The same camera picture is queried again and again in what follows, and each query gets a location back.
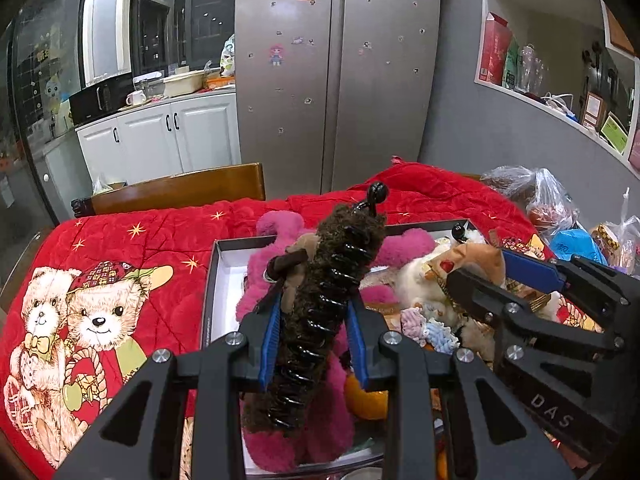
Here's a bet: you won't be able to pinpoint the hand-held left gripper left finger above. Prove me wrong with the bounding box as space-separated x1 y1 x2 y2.
52 280 283 480

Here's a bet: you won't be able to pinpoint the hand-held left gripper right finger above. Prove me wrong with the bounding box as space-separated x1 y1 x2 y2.
345 300 576 480

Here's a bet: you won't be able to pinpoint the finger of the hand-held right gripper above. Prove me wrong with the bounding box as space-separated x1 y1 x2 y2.
502 249 633 323
446 268 626 361

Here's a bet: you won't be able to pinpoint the triangular snack packet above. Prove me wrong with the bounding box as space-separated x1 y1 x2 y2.
432 242 507 306

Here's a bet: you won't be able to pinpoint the brown furry hair claw clip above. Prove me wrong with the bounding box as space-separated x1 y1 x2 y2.
240 180 391 436

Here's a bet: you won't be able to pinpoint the black cardboard box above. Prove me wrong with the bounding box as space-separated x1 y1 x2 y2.
200 219 501 480

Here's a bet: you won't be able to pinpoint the blue plastic bag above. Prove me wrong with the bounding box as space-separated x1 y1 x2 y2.
550 229 608 266

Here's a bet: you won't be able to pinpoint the pastel crochet scrunchie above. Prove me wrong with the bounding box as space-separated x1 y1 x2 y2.
400 307 461 353

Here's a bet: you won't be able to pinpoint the beige plush toy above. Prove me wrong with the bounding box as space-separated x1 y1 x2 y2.
395 230 506 331

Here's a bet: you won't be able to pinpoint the clear plastic bag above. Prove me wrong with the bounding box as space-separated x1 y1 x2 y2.
590 187 640 278
482 167 581 241

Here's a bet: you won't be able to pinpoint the magenta plush toy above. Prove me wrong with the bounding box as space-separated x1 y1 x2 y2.
235 210 438 473

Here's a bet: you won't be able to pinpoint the red printed bear blanket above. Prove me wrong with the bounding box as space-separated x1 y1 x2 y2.
0 162 556 480

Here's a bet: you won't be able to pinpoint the green card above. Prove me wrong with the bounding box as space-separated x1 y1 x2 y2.
600 114 630 155

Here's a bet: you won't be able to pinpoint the wooden chair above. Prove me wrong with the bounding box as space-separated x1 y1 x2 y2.
71 162 266 218

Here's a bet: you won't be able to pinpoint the green packet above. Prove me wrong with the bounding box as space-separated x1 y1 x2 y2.
502 37 521 91

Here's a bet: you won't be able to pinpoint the white kitchen cabinets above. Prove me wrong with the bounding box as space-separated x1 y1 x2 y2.
75 92 241 188

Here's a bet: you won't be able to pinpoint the red box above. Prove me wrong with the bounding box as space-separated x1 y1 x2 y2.
477 12 513 86

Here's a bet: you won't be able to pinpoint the silver double door fridge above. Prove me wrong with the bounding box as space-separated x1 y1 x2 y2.
235 0 443 193

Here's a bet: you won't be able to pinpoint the cream basin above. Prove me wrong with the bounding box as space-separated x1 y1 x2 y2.
162 71 205 98

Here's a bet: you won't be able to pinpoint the printed plastic bag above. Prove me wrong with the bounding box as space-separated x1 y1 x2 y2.
220 34 237 78

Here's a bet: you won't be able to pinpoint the black microwave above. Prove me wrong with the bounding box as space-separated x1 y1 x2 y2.
69 74 133 126

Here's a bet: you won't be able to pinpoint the glass sliding door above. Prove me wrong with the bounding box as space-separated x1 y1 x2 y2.
0 0 91 241

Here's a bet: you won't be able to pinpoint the small picture frame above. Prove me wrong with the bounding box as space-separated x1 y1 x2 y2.
582 91 606 126

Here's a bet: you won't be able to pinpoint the white wall shelf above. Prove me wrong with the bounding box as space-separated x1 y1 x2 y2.
474 0 640 178

